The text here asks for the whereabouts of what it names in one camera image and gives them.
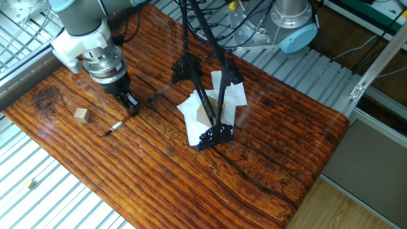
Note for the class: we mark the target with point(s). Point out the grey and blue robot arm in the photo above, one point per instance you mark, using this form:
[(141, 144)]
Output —
[(82, 25)]

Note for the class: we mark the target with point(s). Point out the tiny yellow cube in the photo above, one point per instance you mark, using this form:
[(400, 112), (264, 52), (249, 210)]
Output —
[(32, 184)]

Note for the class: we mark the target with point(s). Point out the small wooden cube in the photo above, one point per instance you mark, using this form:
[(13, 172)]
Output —
[(81, 115)]

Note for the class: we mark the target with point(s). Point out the white paper sheet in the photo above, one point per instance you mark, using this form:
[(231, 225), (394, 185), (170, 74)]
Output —
[(236, 94), (189, 108), (196, 135)]

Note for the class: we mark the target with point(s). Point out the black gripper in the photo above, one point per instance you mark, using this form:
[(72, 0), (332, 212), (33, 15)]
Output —
[(117, 83)]

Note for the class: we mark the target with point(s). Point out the grey robot base column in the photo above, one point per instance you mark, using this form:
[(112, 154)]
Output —
[(292, 9)]

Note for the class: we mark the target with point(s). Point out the black metal pen rack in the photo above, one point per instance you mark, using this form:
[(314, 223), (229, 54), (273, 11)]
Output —
[(211, 105)]

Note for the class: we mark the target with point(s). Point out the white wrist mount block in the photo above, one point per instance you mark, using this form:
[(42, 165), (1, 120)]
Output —
[(70, 48)]

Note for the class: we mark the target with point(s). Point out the thin calligraphy brush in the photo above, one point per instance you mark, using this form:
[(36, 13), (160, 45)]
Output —
[(114, 128)]

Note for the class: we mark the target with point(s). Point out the white aluminium frame post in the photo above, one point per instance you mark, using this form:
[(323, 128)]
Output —
[(381, 58)]

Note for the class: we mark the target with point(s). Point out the green board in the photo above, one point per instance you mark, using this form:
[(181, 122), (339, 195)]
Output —
[(391, 9)]

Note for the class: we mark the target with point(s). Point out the large wooden block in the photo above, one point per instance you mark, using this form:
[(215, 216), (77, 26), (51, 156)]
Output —
[(205, 116)]

